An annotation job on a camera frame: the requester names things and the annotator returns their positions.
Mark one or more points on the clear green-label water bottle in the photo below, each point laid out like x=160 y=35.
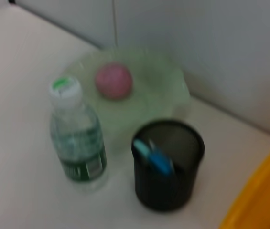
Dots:
x=77 y=143

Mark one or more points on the pink peach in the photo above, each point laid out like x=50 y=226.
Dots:
x=113 y=81

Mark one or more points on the black mesh pen holder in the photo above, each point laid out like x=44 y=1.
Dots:
x=165 y=190

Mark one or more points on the blue and teal scissors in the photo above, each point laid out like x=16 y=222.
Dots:
x=158 y=161

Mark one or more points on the green glass fruit plate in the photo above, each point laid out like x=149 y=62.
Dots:
x=149 y=90

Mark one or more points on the yellow plastic bin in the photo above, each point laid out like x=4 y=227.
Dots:
x=263 y=190

